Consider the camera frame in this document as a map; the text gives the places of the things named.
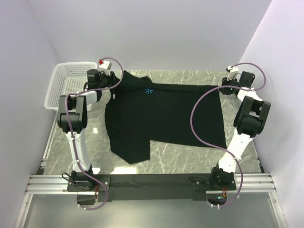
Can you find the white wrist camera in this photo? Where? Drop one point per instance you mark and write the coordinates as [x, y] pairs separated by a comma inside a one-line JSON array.
[[104, 64], [232, 72]]

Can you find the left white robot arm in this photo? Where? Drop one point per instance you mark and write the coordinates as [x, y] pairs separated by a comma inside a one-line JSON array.
[[72, 118]]

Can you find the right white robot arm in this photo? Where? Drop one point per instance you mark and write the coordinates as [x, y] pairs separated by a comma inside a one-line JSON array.
[[248, 123]]

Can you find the white plastic basket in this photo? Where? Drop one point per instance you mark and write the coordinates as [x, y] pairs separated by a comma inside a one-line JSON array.
[[66, 78]]

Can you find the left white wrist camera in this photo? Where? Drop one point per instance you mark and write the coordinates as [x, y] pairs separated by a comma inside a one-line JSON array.
[[104, 64]]

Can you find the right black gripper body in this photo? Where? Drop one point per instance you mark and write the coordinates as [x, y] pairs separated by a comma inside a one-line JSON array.
[[233, 82]]

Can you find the black base beam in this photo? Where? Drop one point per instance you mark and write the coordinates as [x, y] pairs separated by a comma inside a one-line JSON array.
[[163, 186]]

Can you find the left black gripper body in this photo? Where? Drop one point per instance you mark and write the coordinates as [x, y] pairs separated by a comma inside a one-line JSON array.
[[106, 80]]

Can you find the black t shirt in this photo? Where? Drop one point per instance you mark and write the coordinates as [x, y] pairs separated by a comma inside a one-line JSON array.
[[141, 111]]

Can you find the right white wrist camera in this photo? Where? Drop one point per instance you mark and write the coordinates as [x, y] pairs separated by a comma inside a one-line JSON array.
[[232, 72]]

